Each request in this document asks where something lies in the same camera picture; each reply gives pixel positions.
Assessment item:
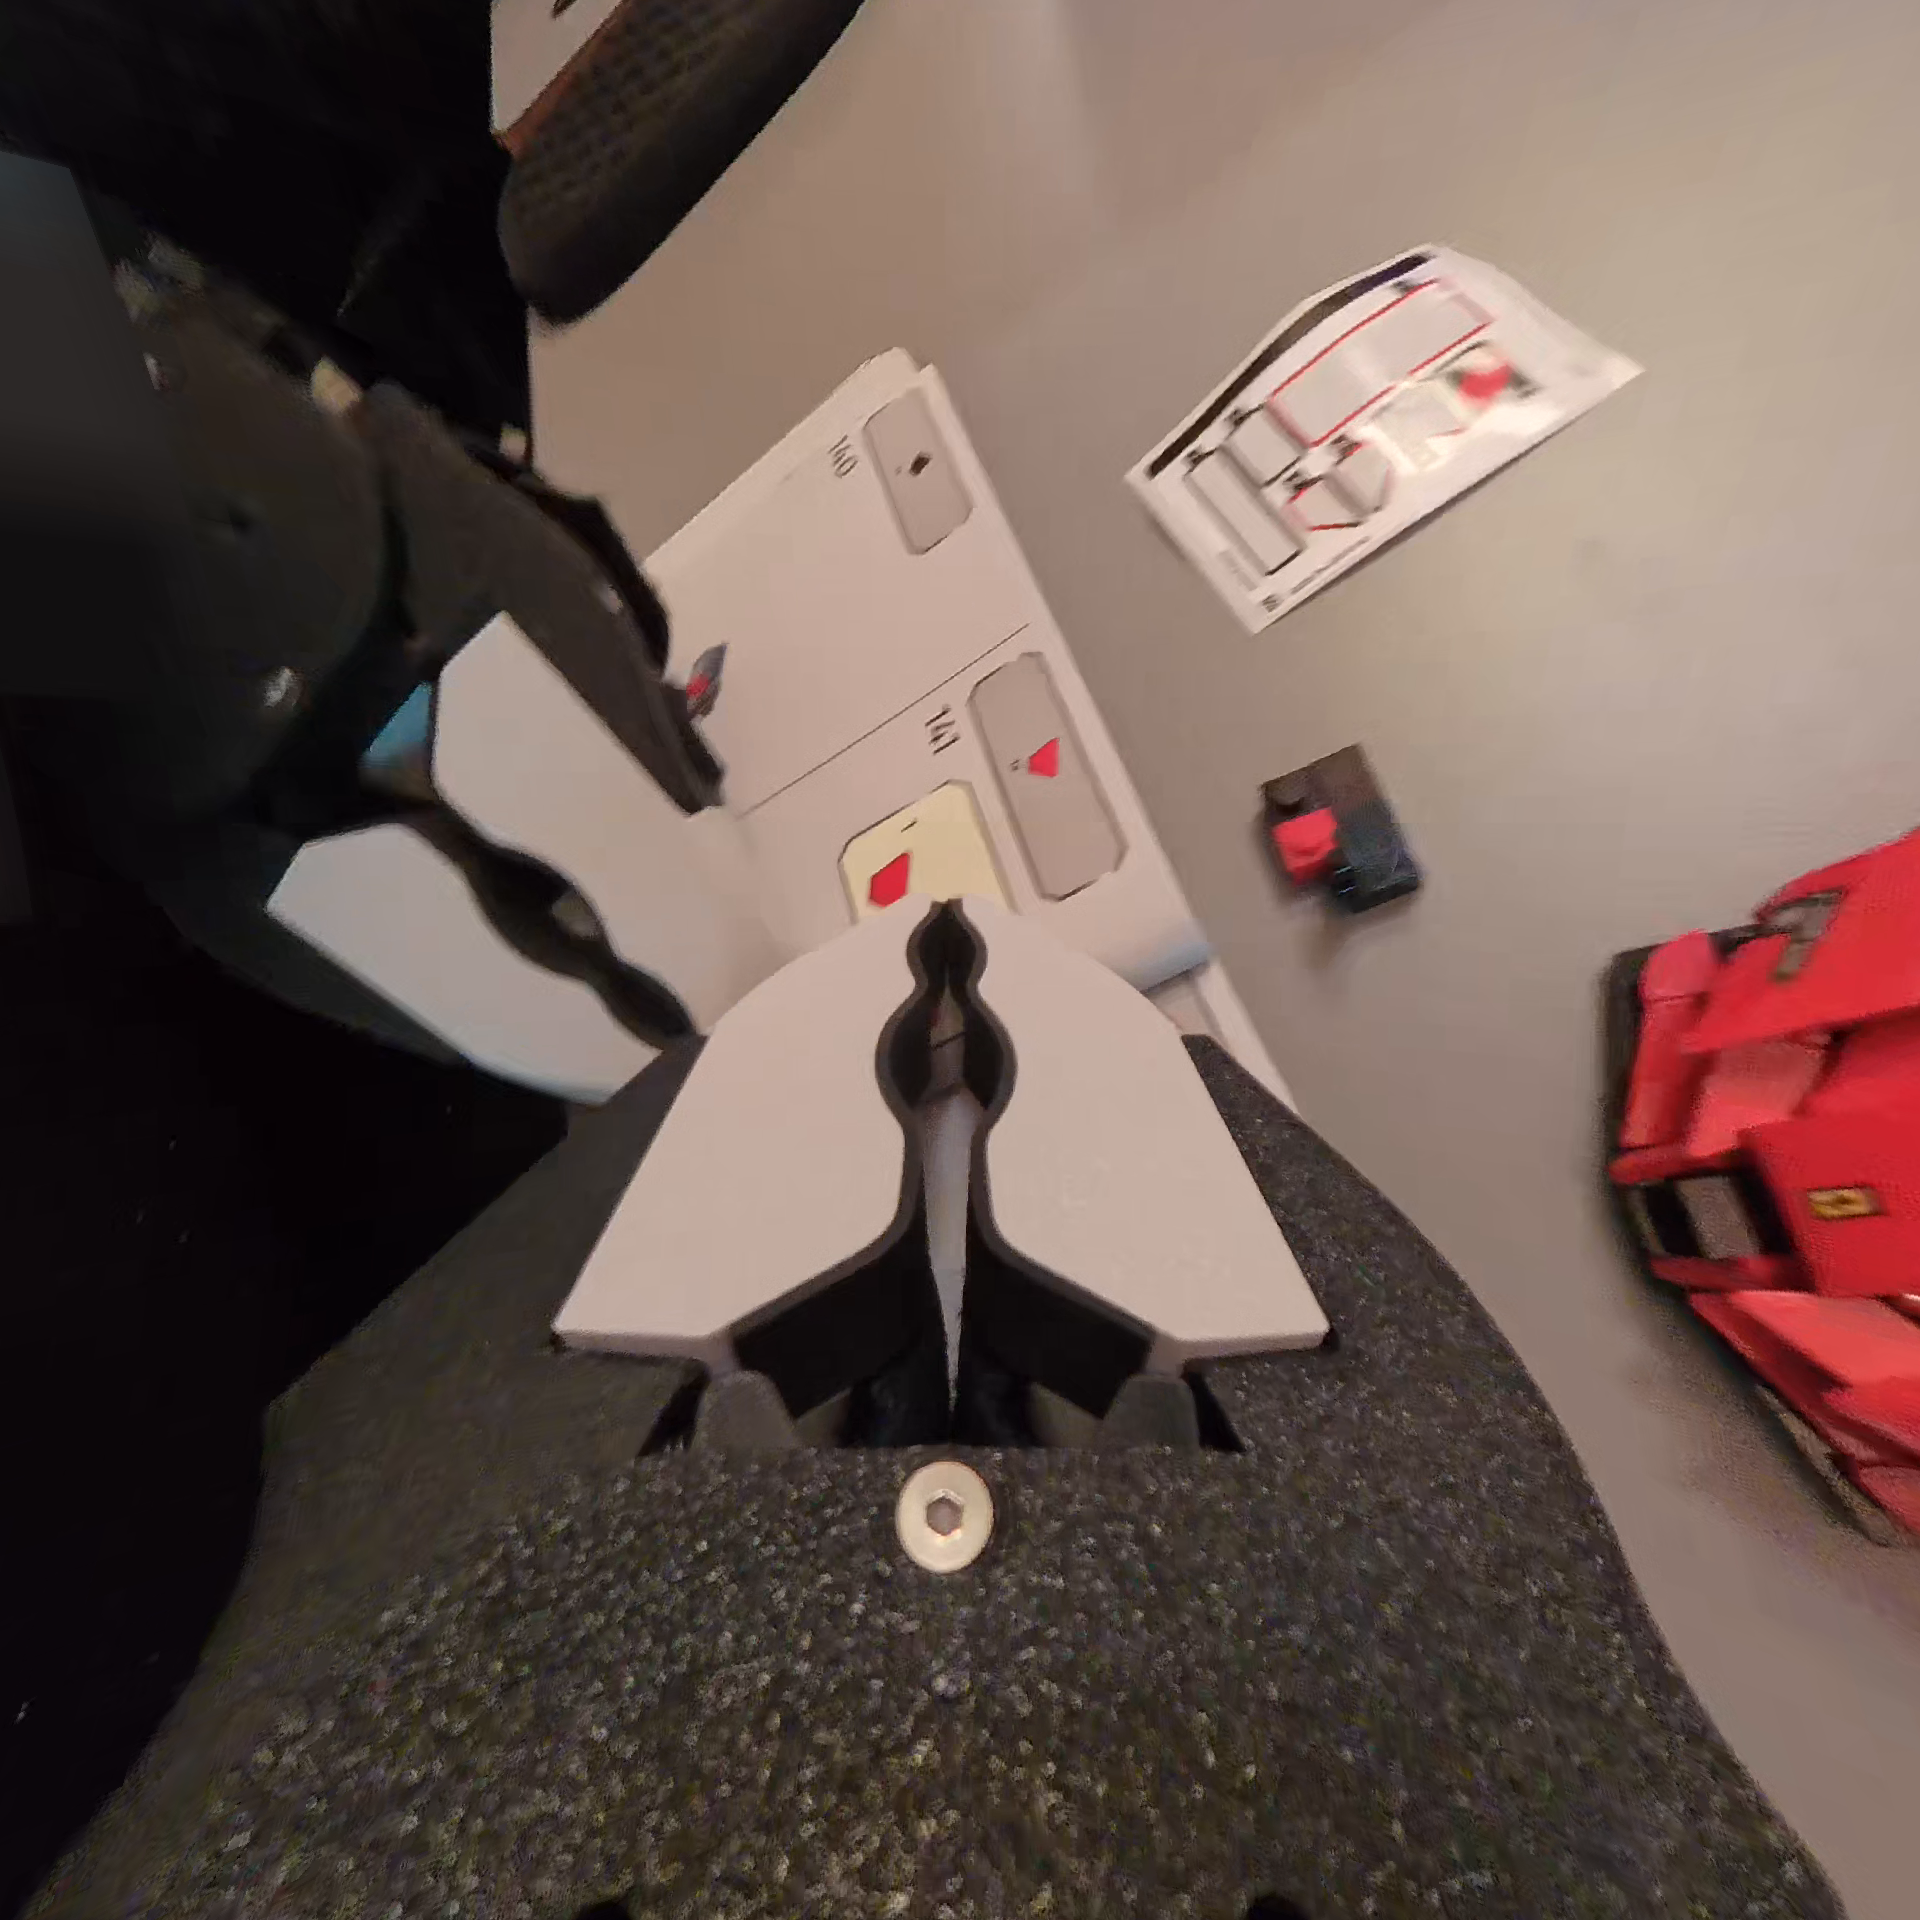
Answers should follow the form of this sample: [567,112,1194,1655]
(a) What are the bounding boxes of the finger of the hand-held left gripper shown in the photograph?
[428,612,706,828]
[267,816,704,1108]

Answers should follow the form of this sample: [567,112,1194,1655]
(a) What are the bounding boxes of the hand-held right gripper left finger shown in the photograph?
[550,901,947,1375]

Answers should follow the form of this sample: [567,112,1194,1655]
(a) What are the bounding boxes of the small black red brick assembly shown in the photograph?
[1260,742,1427,916]

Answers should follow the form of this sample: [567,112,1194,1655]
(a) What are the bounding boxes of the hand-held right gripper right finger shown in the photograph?
[958,901,1334,1375]

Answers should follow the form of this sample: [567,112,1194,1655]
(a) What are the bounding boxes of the white sticker sheet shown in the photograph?
[1124,245,1646,634]

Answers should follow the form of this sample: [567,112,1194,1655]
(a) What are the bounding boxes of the white instruction booklet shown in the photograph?
[575,348,1299,1113]

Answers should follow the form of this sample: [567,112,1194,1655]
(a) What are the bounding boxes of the red brick-built toy car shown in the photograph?
[1602,825,1920,1550]

